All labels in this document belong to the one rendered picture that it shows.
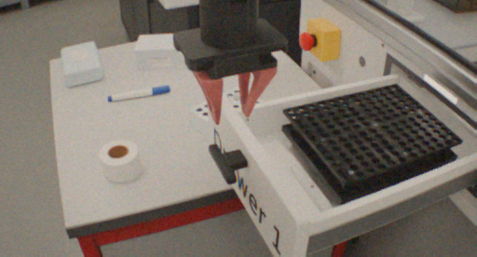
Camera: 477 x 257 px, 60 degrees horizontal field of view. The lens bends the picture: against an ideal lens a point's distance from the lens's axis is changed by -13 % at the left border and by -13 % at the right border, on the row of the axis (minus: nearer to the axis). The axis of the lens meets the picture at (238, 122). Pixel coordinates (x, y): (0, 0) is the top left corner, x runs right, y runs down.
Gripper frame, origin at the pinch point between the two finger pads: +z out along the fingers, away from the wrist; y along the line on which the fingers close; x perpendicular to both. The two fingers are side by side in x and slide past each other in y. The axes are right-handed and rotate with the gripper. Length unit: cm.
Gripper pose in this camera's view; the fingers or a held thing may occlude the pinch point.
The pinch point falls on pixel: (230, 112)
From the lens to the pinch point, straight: 51.3
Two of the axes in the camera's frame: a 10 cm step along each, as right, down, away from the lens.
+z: 0.1, 8.1, 5.9
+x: -3.8, -5.4, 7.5
